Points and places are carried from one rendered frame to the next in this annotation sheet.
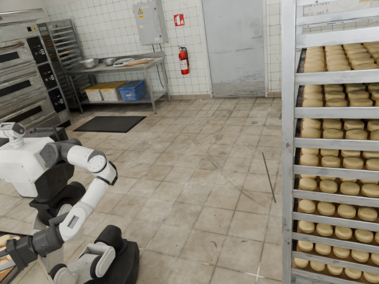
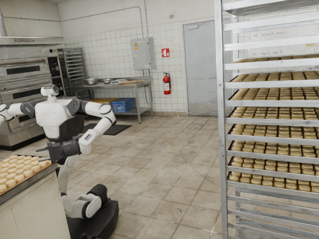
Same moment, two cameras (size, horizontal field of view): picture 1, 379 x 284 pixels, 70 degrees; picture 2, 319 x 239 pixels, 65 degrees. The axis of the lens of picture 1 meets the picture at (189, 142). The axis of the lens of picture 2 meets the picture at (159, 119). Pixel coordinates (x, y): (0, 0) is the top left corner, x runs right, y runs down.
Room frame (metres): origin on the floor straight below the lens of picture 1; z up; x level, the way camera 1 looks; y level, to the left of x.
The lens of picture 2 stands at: (-0.57, 0.04, 1.51)
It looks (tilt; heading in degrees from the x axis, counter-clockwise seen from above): 15 degrees down; 1
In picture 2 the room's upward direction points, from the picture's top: 6 degrees counter-clockwise
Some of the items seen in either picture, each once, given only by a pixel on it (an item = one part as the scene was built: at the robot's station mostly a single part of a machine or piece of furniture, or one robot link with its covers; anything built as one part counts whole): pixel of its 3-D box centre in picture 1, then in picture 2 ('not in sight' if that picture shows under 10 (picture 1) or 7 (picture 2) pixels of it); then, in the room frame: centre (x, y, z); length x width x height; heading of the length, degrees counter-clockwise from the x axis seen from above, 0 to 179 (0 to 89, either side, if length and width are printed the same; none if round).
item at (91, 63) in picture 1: (89, 63); (91, 81); (5.74, 1.70, 0.95); 0.39 x 0.39 x 0.14
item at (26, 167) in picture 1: (39, 162); (61, 117); (1.28, 0.79, 1.10); 0.34 x 0.30 x 0.36; 69
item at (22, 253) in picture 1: (32, 247); (60, 150); (0.75, 0.62, 1.03); 0.12 x 0.10 x 0.13; 114
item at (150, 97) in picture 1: (118, 84); (112, 99); (5.51, 1.20, 0.49); 1.90 x 0.72 x 0.98; 64
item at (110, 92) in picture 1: (114, 91); (108, 104); (5.58, 1.33, 0.36); 0.47 x 0.38 x 0.26; 154
